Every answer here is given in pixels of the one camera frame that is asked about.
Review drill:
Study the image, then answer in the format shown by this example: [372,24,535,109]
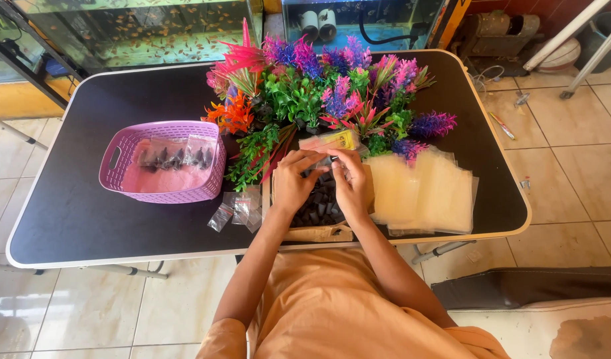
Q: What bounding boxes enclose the person's left hand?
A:
[273,149,332,215]

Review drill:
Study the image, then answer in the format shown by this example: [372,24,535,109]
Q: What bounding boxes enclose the person's right hand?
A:
[328,148,372,223]

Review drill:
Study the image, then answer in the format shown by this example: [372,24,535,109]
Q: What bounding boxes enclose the small bag with black stone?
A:
[315,154,342,173]

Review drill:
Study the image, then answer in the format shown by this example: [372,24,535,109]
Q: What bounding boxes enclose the heap of black air stones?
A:
[290,169,347,228]

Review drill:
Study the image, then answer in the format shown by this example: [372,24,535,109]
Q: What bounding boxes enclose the empty small clear zip bag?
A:
[232,193,252,226]
[245,186,264,234]
[207,201,235,233]

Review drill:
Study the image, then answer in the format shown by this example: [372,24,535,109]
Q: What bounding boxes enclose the clear packet with yellow label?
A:
[298,129,362,153]

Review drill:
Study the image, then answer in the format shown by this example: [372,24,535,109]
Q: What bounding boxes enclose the brown cardboard box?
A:
[270,164,376,244]

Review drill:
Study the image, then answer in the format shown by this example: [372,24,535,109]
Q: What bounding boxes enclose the stack of large clear bags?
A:
[364,146,481,238]

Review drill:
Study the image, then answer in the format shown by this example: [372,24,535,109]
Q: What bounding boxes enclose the packed bag of air stones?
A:
[137,140,161,174]
[158,139,185,172]
[183,135,218,171]

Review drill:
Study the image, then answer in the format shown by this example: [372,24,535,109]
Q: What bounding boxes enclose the heap of artificial aquarium plants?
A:
[202,17,459,193]

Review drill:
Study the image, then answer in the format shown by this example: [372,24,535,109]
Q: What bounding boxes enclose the orange shirt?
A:
[196,247,512,359]

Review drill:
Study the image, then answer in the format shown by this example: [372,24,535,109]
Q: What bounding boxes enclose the purple plastic basket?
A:
[98,120,227,204]

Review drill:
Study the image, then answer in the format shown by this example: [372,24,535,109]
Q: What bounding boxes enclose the white pipe pieces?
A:
[300,8,338,43]

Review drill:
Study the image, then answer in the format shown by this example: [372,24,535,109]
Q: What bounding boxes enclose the aquarium with blue bottom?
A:
[281,0,447,55]

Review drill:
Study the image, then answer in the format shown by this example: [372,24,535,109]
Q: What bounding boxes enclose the brown old pump machine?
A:
[456,11,542,78]

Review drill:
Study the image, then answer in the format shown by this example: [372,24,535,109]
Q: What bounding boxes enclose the black folding table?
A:
[5,48,533,280]

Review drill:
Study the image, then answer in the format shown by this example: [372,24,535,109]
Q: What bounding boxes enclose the large aquarium with orange fish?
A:
[0,0,264,84]

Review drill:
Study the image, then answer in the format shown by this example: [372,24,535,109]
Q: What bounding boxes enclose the worn white ball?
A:
[534,37,582,74]

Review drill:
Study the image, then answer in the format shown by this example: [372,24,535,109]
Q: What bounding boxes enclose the white metal leg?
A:
[0,113,50,151]

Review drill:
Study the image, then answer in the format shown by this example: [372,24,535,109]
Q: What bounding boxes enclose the black aquarium stand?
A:
[0,0,87,110]

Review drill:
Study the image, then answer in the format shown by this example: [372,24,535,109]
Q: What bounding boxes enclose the grey bucket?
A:
[574,10,611,75]

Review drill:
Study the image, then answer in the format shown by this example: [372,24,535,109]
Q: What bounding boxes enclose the black hose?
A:
[357,9,427,47]

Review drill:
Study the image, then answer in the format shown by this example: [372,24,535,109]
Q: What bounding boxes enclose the white cable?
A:
[471,64,507,96]

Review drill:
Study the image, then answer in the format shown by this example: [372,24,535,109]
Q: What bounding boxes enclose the white metal frame legs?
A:
[522,0,611,100]

